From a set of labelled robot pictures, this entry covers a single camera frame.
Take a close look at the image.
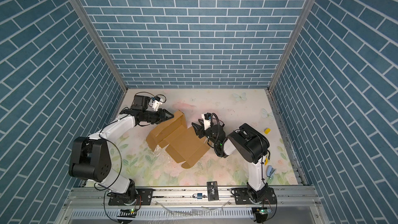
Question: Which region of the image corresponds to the aluminium corner post right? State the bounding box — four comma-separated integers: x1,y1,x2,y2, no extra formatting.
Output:
268,0,315,93

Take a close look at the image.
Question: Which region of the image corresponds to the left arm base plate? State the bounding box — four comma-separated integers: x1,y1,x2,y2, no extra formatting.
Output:
107,188,154,206

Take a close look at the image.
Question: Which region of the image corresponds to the aluminium front rail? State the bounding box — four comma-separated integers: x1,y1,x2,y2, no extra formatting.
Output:
64,185,321,209

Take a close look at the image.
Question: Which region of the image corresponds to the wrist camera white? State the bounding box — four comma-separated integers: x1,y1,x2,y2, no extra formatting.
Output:
202,113,212,131
151,94,167,112

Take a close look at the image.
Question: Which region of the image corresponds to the aluminium corner post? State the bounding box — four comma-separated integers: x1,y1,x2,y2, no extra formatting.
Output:
268,0,315,93
69,0,128,93

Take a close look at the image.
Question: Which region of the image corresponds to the small padlock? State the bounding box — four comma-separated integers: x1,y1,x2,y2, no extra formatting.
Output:
192,193,204,199

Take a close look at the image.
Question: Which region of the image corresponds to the blue grey stapler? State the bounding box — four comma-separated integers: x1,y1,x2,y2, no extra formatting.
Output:
266,165,276,178

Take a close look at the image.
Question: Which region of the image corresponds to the controller board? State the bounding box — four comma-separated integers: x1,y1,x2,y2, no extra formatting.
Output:
117,208,138,224
251,207,273,224

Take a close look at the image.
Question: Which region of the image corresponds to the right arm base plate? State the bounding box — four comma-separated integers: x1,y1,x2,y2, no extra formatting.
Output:
231,187,277,205

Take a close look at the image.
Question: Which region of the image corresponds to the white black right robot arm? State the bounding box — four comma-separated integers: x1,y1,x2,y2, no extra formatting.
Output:
192,113,277,205

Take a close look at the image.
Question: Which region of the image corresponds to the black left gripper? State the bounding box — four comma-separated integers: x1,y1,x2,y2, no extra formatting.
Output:
141,108,174,124

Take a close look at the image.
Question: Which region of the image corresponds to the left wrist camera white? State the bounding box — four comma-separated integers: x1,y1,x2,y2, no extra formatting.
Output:
151,94,167,112

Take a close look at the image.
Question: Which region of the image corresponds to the white slotted cable duct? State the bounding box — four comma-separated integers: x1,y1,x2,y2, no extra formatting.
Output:
71,207,254,220

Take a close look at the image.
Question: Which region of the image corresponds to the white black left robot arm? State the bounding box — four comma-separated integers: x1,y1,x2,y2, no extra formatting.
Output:
68,92,174,205

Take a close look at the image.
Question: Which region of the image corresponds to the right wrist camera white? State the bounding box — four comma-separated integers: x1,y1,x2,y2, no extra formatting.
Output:
202,113,212,131

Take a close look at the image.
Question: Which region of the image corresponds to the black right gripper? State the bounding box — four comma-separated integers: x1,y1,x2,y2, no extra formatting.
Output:
193,119,221,148

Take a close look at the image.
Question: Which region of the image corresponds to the black VIP card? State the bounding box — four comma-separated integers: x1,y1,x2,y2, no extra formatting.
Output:
207,181,219,201

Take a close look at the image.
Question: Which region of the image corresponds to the left controller board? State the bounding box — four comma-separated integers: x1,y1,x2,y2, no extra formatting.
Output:
117,208,138,224

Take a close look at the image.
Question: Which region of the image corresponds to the brown cardboard box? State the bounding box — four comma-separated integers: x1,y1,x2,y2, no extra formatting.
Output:
146,111,209,169

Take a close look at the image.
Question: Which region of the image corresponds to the aluminium corner post left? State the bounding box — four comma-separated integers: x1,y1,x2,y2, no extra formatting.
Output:
69,0,128,93

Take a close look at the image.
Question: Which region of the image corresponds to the right controller board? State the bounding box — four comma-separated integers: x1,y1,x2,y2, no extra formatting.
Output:
251,207,273,224

